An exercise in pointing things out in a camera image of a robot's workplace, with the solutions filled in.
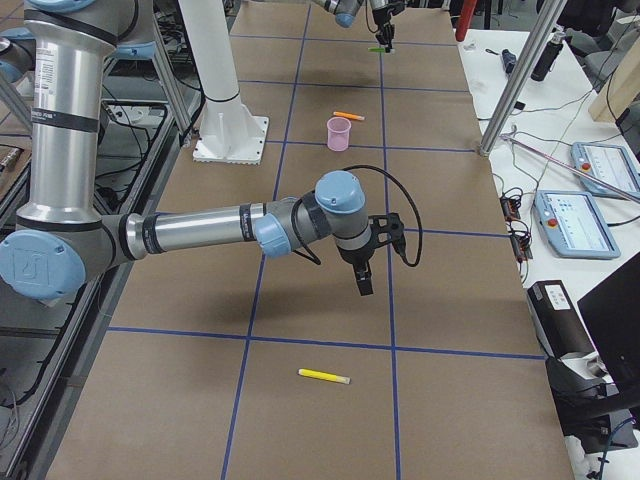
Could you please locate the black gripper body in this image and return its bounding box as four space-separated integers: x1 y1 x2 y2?
337 236 375 273
370 0 400 31

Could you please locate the orange highlighter pen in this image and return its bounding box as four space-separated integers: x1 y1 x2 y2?
332 111 366 121

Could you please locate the pink plastic pen holder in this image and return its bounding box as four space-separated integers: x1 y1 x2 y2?
326 116 351 152

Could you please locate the yellow highlighter pen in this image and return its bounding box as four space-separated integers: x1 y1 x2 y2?
297 368 351 385

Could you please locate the red cylinder bottle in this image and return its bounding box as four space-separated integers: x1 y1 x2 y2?
455 0 477 42

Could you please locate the folded blue umbrella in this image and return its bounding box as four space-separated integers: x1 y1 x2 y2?
501 49 517 76

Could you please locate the metal grabber stick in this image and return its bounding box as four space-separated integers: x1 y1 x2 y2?
499 124 640 202

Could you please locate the black water bottle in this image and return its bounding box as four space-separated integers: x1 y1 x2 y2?
530 30 566 82

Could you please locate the black cardboard box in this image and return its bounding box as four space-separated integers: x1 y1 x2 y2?
527 280 595 360

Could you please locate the near blue teach pendant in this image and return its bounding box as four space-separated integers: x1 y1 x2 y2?
533 190 621 260

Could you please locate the blue teach pendant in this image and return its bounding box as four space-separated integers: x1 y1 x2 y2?
533 190 621 260
571 142 639 197

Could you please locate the black computer monitor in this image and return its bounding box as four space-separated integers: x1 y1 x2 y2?
578 254 640 392

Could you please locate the far blue teach pendant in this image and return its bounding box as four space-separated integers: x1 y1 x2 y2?
571 142 639 197

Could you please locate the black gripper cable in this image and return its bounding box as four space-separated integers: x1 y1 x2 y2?
289 165 424 268

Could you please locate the aluminium frame post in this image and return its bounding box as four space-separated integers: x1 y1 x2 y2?
479 0 567 157

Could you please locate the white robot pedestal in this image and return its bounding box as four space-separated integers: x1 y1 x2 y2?
179 0 269 165

